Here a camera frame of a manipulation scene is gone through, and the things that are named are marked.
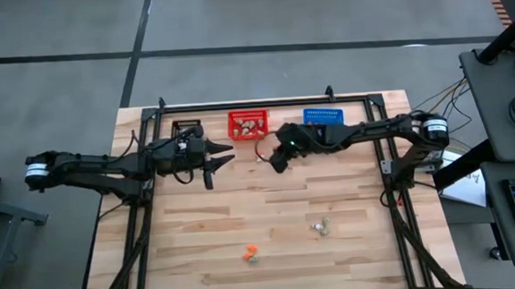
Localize blue plastic basket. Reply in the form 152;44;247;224
302;106;346;128

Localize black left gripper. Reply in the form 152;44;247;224
149;134;238;177

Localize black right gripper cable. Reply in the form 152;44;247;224
254;136;282;165

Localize silver mounting bracket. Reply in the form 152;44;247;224
379;158;397;176

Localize loose black cable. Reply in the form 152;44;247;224
432;77;477;152

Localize white paper sheet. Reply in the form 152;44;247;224
436;147;489;210

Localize black desk leg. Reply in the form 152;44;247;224
430;138;485;192

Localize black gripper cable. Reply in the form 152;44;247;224
117;124;208;190
254;136;282;165

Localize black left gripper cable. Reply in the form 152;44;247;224
117;124;208;190

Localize black plastic basket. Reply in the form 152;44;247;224
170;118;203;140

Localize red plastic basket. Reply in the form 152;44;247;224
226;109;271;142

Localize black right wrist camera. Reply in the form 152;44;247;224
268;149;292;175

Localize black diagonal post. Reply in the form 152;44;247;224
474;3;515;66

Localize black aluminium table frame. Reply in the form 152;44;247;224
64;88;469;289

